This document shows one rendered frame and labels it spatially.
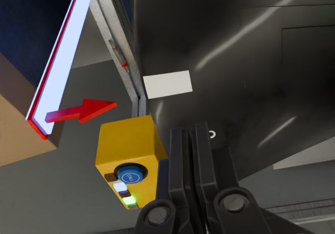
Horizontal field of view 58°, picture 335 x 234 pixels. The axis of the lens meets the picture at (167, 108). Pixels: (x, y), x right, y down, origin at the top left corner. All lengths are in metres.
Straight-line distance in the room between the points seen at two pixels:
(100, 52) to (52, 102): 1.40
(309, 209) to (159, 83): 0.79
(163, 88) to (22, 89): 0.38
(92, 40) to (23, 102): 1.10
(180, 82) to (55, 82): 0.12
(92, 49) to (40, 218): 0.89
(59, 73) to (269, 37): 0.18
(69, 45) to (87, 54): 1.35
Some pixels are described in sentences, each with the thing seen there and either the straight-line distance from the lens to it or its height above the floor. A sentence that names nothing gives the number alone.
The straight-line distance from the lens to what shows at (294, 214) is 0.94.
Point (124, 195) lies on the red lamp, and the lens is 0.56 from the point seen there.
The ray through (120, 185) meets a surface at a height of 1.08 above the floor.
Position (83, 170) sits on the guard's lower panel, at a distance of 1.17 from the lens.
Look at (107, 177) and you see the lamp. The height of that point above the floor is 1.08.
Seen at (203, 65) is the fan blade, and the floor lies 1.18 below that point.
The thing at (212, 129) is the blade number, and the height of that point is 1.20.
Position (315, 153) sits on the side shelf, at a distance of 0.95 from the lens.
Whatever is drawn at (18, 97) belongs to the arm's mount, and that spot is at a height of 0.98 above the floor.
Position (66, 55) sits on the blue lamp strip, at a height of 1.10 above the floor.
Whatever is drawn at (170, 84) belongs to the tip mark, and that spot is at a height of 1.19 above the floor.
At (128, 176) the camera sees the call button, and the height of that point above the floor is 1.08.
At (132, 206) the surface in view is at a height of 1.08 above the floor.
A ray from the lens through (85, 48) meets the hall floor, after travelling 1.66.
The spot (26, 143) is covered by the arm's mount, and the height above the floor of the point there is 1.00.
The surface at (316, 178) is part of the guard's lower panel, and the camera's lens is 1.01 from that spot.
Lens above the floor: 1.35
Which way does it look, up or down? 45 degrees down
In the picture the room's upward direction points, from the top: 176 degrees clockwise
